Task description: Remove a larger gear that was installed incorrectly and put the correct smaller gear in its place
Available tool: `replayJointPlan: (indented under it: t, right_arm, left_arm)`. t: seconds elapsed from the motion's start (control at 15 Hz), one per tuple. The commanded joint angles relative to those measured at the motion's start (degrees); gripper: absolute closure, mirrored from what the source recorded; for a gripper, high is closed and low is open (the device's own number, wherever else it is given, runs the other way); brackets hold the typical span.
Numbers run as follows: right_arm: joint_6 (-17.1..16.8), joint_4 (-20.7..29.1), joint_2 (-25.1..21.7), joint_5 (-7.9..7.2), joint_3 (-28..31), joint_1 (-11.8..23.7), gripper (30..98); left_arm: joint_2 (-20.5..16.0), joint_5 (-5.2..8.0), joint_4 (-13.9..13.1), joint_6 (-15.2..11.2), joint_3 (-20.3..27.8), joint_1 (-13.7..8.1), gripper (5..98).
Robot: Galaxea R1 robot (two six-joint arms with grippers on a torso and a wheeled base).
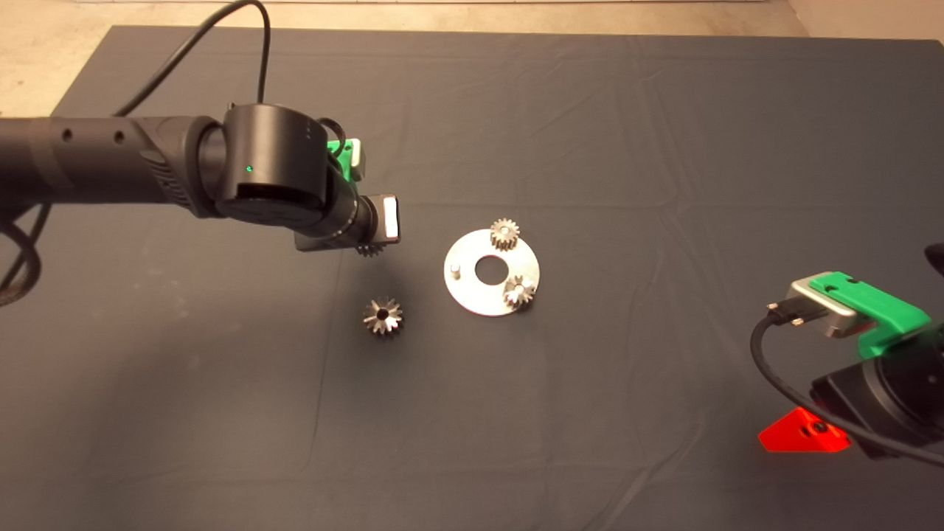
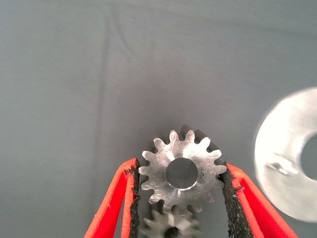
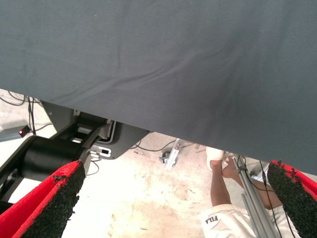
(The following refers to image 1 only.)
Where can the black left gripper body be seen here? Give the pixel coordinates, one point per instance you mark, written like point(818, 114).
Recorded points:
point(361, 221)

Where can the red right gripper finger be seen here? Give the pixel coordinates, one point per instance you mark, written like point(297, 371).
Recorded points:
point(790, 436)

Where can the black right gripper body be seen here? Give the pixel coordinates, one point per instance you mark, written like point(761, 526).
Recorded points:
point(900, 387)

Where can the small steel spur gear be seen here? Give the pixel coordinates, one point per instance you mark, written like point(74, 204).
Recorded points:
point(369, 251)

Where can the large steel bevel gear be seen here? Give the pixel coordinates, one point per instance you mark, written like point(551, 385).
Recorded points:
point(372, 321)

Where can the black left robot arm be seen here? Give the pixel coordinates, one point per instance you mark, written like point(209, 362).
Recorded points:
point(110, 158)

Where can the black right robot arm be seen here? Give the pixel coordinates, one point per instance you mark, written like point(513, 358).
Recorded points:
point(936, 259)

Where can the steel gear on plate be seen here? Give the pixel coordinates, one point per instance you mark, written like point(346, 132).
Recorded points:
point(518, 293)
point(505, 236)

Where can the round metal plate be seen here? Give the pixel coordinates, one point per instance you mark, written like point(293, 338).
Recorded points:
point(483, 302)

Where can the dark grey table cloth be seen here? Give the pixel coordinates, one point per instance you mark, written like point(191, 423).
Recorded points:
point(590, 147)

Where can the grey left camera box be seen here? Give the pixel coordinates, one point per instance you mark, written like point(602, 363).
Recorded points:
point(358, 158)

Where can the grey camera box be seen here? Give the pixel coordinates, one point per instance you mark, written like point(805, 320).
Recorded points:
point(358, 158)
point(810, 300)

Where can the green left camera mount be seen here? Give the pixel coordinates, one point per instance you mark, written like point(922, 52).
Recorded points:
point(341, 158)

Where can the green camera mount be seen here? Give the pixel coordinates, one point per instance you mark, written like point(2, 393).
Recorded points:
point(341, 158)
point(876, 304)

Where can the green right camera mount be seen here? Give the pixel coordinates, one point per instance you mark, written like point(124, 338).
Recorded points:
point(876, 304)

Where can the grey right camera box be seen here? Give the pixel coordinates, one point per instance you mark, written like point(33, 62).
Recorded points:
point(810, 300)

